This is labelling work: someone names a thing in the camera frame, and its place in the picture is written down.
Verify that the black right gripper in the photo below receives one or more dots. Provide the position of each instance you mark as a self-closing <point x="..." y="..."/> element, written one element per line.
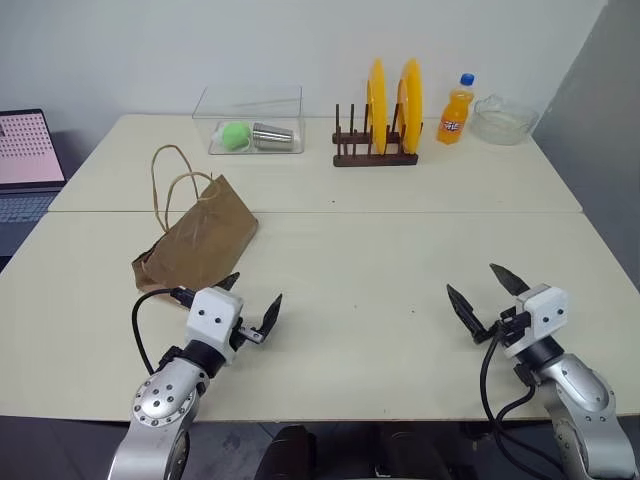
<point x="512" y="327"/>

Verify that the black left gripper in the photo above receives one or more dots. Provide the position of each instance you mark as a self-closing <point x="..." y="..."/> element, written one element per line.
<point x="242" y="335"/>

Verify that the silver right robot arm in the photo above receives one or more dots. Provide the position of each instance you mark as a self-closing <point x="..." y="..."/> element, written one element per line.
<point x="580" y="400"/>

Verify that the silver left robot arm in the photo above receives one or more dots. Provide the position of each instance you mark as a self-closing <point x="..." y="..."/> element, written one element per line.
<point x="157" y="400"/>

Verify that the dark rounded shape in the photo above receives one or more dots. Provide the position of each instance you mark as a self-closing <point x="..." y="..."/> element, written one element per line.
<point x="290" y="452"/>
<point x="412" y="452"/>

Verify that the stainless steel cup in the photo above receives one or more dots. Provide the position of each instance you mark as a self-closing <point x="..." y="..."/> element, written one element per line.
<point x="272" y="136"/>

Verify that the green fuzzy ball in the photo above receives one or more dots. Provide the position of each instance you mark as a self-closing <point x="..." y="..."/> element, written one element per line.
<point x="235" y="135"/>

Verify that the clear glass bowl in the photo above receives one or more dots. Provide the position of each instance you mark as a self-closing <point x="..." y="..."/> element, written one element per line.
<point x="502" y="122"/>

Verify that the dark wooden dish rack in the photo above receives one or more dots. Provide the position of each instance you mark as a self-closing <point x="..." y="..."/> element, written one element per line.
<point x="372" y="159"/>

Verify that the clear plastic box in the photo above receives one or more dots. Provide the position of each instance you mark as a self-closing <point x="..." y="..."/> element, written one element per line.
<point x="255" y="120"/>

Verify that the orange soda bottle blue cap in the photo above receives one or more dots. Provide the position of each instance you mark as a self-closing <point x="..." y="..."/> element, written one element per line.
<point x="454" y="112"/>

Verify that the yellow plate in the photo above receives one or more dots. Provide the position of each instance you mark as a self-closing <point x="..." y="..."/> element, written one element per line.
<point x="377" y="105"/>
<point x="411" y="105"/>

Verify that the grey laptop with pink screen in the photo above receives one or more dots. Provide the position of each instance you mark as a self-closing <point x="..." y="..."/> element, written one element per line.
<point x="25" y="165"/>

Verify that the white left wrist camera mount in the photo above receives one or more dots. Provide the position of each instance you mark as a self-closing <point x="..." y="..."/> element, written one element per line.
<point x="212" y="315"/>

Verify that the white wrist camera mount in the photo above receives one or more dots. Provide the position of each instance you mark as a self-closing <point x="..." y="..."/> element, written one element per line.
<point x="212" y="315"/>
<point x="545" y="310"/>

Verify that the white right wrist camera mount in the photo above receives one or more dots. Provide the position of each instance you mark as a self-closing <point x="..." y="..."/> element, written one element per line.
<point x="545" y="310"/>

